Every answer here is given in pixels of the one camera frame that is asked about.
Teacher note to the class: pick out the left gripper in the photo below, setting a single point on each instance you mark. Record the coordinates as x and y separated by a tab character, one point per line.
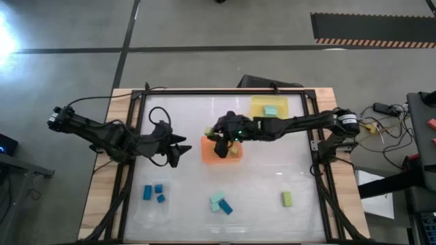
161	143

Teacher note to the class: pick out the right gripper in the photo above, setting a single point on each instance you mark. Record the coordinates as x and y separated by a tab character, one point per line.
238	127

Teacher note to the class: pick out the small blue block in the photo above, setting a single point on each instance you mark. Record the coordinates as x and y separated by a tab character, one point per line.
158	188
160	198

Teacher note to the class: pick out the blue cylinder block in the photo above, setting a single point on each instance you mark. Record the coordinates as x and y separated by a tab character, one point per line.
147	192

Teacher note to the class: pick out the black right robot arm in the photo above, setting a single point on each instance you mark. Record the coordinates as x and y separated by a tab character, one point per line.
299	122

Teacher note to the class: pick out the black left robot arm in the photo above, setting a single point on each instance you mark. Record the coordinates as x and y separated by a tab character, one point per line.
102	136

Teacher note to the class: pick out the orange plastic container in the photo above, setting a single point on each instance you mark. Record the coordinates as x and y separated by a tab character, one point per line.
207	156

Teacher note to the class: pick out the yellow plastic container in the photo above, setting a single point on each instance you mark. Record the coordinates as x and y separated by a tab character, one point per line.
259	110

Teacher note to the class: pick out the dark blue rectangular block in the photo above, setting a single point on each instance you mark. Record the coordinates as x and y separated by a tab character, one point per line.
225	207

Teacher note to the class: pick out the clear plastic container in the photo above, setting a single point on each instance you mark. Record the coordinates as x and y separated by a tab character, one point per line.
150	214

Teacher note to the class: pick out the white table sheet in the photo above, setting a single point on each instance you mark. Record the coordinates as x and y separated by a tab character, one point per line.
238	221

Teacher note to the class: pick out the grey metal stand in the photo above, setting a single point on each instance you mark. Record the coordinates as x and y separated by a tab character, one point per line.
20	166

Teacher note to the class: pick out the black power adapter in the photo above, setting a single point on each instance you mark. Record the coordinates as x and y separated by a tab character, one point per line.
383	108

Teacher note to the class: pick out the black device with blue light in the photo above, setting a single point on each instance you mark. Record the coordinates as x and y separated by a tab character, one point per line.
8	144

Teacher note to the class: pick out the black stand leg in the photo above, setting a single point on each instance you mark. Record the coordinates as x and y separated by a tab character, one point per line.
385	185

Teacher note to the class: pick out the white paper sheet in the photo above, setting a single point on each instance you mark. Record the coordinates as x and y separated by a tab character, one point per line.
378	207

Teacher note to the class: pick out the black hazard striped floor mat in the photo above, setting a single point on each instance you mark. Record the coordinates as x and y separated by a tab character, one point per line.
374	27

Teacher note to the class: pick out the red clamp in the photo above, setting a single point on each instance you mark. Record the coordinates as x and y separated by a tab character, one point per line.
410	160

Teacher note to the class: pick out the grey cart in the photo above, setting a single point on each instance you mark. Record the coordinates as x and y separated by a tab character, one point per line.
422	136

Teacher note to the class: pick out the blue crate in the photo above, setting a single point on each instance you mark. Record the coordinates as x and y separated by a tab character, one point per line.
430	228

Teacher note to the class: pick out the black aluminium table frame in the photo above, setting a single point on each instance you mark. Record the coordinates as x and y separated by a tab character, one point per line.
204	92

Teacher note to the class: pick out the silver metal bracket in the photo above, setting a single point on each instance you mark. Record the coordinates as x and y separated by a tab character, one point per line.
314	145

